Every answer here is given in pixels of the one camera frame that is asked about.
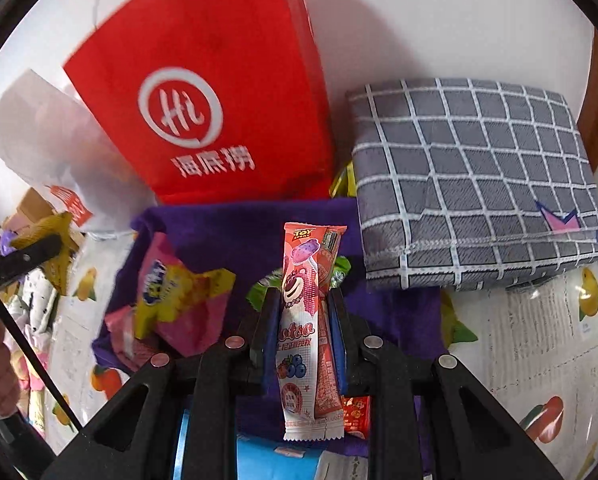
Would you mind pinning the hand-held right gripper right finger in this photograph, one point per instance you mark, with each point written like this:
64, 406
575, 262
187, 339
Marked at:
335, 330

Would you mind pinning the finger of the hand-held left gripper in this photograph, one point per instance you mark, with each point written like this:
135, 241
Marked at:
24, 260

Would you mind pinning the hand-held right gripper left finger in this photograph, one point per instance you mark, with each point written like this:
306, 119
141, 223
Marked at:
270, 330

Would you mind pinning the pink lollipop packet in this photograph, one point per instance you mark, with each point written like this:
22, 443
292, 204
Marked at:
304, 340

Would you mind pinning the red gold snack packet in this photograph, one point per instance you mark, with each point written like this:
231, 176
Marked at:
356, 415

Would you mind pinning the white pink snack packet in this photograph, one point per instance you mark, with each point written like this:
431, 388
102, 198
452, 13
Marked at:
39, 305

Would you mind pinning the pink yellow snack packet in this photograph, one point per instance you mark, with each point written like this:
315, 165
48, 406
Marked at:
179, 300

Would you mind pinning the purple towel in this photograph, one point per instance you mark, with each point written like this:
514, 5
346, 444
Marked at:
229, 240

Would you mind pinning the white plastic bag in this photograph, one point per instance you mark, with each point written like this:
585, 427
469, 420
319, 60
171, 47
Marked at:
44, 135

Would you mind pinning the blue tissue pack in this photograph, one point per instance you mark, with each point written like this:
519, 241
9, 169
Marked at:
264, 460

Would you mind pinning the grey checked folded cloth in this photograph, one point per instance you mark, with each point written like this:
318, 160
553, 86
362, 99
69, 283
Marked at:
469, 180

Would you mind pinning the red paper bag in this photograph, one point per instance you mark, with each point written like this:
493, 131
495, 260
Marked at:
214, 60

